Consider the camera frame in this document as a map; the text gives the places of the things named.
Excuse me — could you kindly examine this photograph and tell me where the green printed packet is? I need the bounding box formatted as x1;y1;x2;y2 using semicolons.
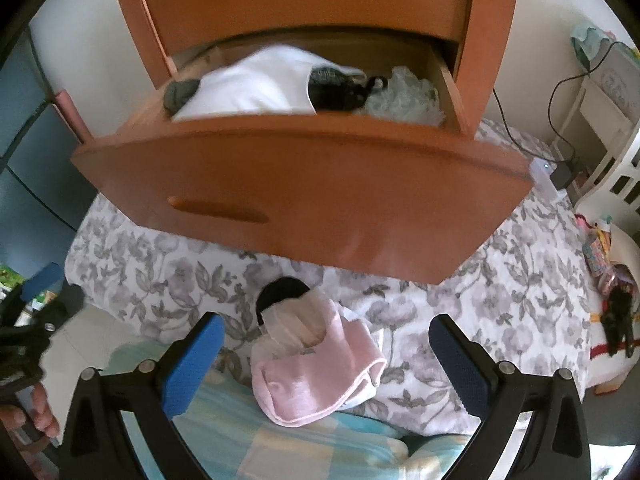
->
0;262;27;292

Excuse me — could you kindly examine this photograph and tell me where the wooden nightstand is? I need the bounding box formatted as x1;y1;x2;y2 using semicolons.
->
100;0;521;137

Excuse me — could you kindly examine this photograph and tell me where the black power adapter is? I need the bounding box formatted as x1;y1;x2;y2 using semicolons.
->
550;160;584;190

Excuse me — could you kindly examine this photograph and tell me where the black knit garment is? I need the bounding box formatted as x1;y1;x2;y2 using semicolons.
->
306;62;389;113

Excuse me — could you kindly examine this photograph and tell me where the white power strip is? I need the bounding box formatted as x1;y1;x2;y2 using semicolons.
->
530;159;569;196

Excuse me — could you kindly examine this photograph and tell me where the sheer beige sock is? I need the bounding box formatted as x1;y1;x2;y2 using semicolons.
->
260;290;337;357

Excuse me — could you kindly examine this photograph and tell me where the wooden nightstand drawer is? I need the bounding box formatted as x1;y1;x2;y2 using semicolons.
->
135;0;476;56
70;27;536;288

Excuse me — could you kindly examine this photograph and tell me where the pale green lacy cloth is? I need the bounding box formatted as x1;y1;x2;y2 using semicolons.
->
364;66;446;126

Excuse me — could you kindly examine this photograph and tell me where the white lattice plastic rack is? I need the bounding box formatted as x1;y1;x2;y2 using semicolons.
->
575;125;640;242

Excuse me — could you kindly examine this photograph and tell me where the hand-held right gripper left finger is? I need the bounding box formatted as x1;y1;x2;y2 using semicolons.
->
59;312;226;480

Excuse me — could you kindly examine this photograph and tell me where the white cloth garment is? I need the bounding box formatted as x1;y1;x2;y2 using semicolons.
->
172;46;366;121

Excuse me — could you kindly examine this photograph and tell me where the black sock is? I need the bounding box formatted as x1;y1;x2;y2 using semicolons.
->
256;276;311;332

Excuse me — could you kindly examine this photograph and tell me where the pink wooden board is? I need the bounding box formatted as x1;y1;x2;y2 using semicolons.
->
54;89;96;146

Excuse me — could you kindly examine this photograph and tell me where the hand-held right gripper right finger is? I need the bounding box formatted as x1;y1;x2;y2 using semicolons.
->
429;314;592;480

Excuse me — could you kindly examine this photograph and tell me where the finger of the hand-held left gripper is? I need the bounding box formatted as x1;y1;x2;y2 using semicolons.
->
30;285;86;334
20;261;66;304

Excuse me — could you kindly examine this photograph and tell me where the person's left hand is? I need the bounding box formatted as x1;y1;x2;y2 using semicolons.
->
0;384;61;442

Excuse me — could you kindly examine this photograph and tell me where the grey sock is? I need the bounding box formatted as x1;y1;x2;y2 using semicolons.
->
164;79;202;114

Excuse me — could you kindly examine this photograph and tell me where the pile of colourful packets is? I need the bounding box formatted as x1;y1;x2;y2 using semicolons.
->
582;215;636;292

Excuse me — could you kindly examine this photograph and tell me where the black plush toy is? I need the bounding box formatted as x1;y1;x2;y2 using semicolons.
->
602;282;640;359

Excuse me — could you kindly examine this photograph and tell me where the pink cloth garment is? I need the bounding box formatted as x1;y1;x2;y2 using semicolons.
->
250;300;387;428

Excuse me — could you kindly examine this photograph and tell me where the black power cable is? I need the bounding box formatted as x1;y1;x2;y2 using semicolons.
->
492;40;640;182

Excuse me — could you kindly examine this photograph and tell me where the teal cloth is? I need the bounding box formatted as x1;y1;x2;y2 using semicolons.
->
570;20;617;69

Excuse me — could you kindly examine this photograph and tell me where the pastel checked cloth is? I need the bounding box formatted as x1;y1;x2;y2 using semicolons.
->
107;342;476;480

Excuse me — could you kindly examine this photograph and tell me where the grey floral blanket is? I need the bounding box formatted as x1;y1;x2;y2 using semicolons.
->
65;120;601;436

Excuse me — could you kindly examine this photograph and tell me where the dark teal cabinet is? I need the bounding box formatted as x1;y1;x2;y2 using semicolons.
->
0;30;96;271

